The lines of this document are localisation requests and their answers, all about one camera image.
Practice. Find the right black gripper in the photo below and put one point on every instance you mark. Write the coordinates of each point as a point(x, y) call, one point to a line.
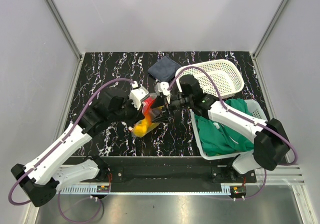
point(159, 101)

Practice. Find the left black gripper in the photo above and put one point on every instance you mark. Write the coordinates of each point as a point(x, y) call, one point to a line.
point(136, 113)

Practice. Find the red fake apple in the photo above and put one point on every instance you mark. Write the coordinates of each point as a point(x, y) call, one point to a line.
point(148, 102)

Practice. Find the clear zip top bag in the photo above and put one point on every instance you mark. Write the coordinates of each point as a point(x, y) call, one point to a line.
point(154, 111)

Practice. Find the fake orange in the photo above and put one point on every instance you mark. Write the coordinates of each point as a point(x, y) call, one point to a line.
point(147, 119)

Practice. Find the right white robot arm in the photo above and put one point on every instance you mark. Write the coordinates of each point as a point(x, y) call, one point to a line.
point(269, 138)

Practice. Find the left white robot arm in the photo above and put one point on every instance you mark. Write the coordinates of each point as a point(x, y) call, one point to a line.
point(42, 177)

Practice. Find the yellow fake bananas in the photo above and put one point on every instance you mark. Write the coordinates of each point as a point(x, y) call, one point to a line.
point(143, 127)

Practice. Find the dark blue folded cloth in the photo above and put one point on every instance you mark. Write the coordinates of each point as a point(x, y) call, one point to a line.
point(164, 69)

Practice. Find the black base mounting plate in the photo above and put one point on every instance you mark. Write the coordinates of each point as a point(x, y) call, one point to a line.
point(172, 174)

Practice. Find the green cloth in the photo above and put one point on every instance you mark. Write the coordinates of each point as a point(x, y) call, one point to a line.
point(219, 139)

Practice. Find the white basket with clothes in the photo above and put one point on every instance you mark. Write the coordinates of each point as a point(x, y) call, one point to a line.
point(253, 107)

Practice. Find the white perforated basket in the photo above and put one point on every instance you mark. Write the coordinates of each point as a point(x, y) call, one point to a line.
point(222, 74)

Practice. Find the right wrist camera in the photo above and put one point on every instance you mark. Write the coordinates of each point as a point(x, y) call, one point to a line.
point(162, 89)

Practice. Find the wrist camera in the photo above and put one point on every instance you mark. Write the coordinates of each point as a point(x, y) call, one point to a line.
point(162, 89)
point(138, 94)

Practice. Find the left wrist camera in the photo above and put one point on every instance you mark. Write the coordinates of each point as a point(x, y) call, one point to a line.
point(138, 94)

